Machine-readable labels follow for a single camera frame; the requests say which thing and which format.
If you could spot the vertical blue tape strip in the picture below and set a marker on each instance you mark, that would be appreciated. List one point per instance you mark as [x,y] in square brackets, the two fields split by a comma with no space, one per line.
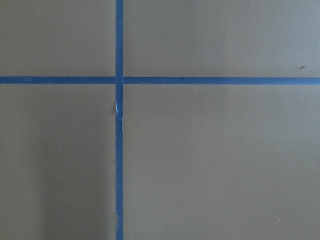
[119,85]

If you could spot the horizontal blue tape strip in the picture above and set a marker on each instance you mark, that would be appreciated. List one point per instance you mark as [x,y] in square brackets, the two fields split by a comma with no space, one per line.
[139,80]

